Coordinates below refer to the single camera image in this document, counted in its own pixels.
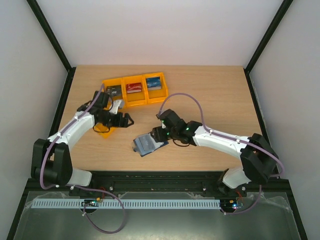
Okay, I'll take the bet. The yellow bin of row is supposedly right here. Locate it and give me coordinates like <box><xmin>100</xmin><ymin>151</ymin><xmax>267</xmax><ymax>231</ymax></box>
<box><xmin>102</xmin><ymin>77</ymin><xmax>124</xmax><ymax>100</ymax></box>
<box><xmin>122</xmin><ymin>74</ymin><xmax>147</xmax><ymax>108</ymax></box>
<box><xmin>142</xmin><ymin>72</ymin><xmax>169</xmax><ymax>104</ymax></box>

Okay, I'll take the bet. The black cards stack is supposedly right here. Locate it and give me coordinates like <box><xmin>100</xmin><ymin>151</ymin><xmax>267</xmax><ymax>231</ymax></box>
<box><xmin>106</xmin><ymin>85</ymin><xmax>122</xmax><ymax>97</ymax></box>

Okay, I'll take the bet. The controller board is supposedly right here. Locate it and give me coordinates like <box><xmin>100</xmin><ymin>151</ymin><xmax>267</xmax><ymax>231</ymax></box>
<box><xmin>80</xmin><ymin>197</ymin><xmax>104</xmax><ymax>207</ymax></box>
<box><xmin>220</xmin><ymin>199</ymin><xmax>244</xmax><ymax>213</ymax></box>

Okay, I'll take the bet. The right black frame post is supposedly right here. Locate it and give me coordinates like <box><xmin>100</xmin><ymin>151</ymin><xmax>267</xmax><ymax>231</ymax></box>
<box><xmin>244</xmin><ymin>0</ymin><xmax>295</xmax><ymax>73</ymax></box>

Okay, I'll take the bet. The yellow bin leftmost of row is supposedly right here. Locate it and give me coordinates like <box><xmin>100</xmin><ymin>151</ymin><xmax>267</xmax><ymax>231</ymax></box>
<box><xmin>102</xmin><ymin>77</ymin><xmax>124</xmax><ymax>100</ymax></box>

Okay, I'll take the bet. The red cards stack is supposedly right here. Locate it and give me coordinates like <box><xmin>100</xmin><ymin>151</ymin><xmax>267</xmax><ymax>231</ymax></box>
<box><xmin>125</xmin><ymin>82</ymin><xmax>143</xmax><ymax>94</ymax></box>

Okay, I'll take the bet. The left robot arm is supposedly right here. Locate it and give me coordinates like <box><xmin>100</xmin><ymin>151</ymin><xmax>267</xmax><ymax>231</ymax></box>
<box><xmin>31</xmin><ymin>90</ymin><xmax>134</xmax><ymax>190</ymax></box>

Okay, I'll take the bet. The right controller board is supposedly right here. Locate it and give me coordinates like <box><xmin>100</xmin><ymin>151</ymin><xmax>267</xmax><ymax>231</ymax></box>
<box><xmin>220</xmin><ymin>199</ymin><xmax>244</xmax><ymax>213</ymax></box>

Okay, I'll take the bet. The yellow bin right of row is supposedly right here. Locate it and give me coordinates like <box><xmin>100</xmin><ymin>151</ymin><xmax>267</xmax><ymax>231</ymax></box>
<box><xmin>142</xmin><ymin>72</ymin><xmax>169</xmax><ymax>104</ymax></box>

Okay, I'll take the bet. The light blue slotted cable duct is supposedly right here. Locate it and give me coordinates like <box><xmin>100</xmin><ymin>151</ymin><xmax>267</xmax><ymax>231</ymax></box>
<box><xmin>31</xmin><ymin>198</ymin><xmax>221</xmax><ymax>210</ymax></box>

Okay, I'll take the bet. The left controller board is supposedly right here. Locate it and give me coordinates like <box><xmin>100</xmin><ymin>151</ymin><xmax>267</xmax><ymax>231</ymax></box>
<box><xmin>80</xmin><ymin>197</ymin><xmax>104</xmax><ymax>207</ymax></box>

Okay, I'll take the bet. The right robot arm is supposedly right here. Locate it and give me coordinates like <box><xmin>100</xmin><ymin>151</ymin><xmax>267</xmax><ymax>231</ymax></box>
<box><xmin>150</xmin><ymin>109</ymin><xmax>278</xmax><ymax>196</ymax></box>

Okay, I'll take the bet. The yellow bin middle of row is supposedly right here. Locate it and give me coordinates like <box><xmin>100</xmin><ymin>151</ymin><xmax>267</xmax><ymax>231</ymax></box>
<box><xmin>122</xmin><ymin>74</ymin><xmax>147</xmax><ymax>108</ymax></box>

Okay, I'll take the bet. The black frame post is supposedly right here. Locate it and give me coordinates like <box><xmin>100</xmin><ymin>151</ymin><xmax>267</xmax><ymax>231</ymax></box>
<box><xmin>26</xmin><ymin>0</ymin><xmax>76</xmax><ymax>73</ymax></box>
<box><xmin>244</xmin><ymin>0</ymin><xmax>295</xmax><ymax>73</ymax></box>

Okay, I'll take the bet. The blue leather card holder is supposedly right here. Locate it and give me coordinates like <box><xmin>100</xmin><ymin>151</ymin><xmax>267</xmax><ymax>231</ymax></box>
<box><xmin>132</xmin><ymin>133</ymin><xmax>169</xmax><ymax>157</ymax></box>

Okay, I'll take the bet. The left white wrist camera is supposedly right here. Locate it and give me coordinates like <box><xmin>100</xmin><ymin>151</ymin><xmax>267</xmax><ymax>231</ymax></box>
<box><xmin>109</xmin><ymin>99</ymin><xmax>125</xmax><ymax>115</ymax></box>

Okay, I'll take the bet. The separate yellow bin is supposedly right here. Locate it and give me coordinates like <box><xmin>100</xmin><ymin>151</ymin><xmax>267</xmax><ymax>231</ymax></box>
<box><xmin>94</xmin><ymin>123</ymin><xmax>117</xmax><ymax>139</ymax></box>

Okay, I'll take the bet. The blue cards stack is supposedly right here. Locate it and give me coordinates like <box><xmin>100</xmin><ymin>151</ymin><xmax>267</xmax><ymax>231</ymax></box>
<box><xmin>146</xmin><ymin>76</ymin><xmax>162</xmax><ymax>91</ymax></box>

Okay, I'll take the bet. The left black frame post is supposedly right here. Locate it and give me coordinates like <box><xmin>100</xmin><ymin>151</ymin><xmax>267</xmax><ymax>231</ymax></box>
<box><xmin>26</xmin><ymin>0</ymin><xmax>76</xmax><ymax>73</ymax></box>

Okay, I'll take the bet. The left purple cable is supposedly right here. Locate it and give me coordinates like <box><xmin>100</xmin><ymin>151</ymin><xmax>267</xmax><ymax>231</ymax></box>
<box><xmin>39</xmin><ymin>83</ymin><xmax>126</xmax><ymax>234</ymax></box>

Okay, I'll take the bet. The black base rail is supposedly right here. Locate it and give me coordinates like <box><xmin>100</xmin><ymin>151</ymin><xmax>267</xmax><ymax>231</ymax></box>
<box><xmin>88</xmin><ymin>171</ymin><xmax>244</xmax><ymax>198</ymax></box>

